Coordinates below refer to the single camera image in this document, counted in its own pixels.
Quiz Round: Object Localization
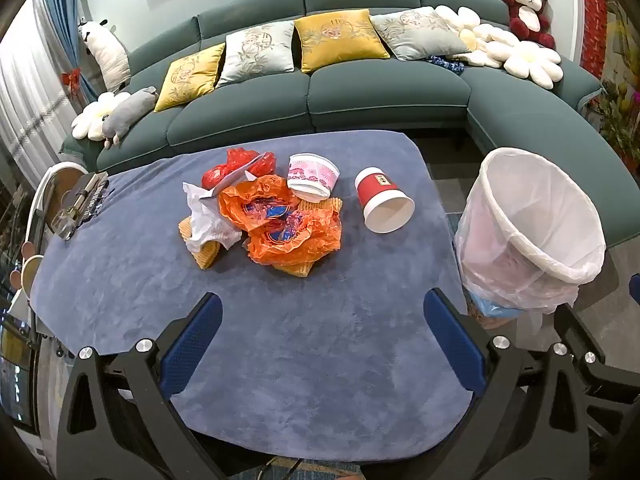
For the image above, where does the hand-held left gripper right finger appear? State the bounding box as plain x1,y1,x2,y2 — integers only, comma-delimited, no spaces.
362,287,591,480

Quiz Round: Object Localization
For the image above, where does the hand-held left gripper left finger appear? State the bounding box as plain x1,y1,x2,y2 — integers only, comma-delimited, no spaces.
55,291,236,480

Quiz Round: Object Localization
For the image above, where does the patterned trash bin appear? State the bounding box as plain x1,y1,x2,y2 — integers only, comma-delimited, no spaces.
467,290,531,331

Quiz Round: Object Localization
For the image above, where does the orange foam fruit net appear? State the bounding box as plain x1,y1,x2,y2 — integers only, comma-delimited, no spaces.
289,197,346,279
179,215,226,271

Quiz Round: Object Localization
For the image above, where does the orange plastic bag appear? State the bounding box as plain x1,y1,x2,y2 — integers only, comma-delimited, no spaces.
218,174,343,266

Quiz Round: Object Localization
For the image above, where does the red paper cup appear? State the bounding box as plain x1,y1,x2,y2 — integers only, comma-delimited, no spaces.
354,166,416,234

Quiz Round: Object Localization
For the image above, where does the pink printed paper bowl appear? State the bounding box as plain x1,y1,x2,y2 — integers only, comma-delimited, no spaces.
286,152,341,203

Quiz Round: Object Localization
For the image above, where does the blue plush table blanket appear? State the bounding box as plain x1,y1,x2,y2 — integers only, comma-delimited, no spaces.
27,131,476,451

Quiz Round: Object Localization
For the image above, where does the white crumpled wrapper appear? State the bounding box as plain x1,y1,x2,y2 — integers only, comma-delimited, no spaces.
181,181,243,253

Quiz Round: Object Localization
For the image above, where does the potted plant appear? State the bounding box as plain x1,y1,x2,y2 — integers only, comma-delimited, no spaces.
597,80,640,161

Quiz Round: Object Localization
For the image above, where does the clear glass jar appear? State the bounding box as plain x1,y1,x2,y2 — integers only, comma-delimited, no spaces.
54,207,81,240

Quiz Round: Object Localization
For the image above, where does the beige round ornament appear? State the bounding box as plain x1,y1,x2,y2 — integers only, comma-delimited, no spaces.
11,240,47,292

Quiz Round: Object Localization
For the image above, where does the black device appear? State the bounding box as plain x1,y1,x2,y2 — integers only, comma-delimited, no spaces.
70,171,112,223

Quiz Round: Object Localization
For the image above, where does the dark screen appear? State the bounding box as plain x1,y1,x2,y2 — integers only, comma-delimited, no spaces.
0,317,42,433

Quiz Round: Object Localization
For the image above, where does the red plastic bag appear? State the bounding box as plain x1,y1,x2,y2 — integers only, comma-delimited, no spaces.
201,147,277,190

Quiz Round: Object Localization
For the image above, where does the grey plush toy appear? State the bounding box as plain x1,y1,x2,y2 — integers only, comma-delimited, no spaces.
102,86,160,150

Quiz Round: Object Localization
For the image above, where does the white flower cushion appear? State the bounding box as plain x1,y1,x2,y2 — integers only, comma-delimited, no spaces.
71,91,131,141
502,41,563,91
434,5,482,37
465,22,522,68

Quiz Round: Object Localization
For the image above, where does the teal corner sofa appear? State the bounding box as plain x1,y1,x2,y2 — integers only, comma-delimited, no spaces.
60,0,621,250

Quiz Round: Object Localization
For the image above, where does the yellow embroidered pillow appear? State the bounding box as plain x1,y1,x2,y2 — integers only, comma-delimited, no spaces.
154,42,226,112
294,8,391,74

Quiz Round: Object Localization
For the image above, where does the blue patterned cloth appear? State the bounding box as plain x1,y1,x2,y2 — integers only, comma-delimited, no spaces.
425,52,471,74

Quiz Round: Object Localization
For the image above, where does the red monkey plush toy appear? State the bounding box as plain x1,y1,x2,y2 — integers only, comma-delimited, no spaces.
500,0,557,51

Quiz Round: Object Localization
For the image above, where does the red curtain bow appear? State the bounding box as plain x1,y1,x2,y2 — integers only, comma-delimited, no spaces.
62,67,84,103

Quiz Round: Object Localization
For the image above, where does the grey embroidered pillow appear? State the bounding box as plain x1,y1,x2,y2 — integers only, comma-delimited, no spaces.
216,20,297,88
370,7,473,62

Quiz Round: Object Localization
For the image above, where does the white sheer curtain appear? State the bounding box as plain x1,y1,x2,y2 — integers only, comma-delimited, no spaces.
0,0,83,171

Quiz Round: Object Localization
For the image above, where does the blue curtain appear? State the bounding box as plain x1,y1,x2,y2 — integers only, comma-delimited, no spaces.
37,0,101,106

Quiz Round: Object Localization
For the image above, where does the red wall decoration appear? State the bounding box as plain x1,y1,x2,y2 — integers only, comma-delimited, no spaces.
580,0,609,81

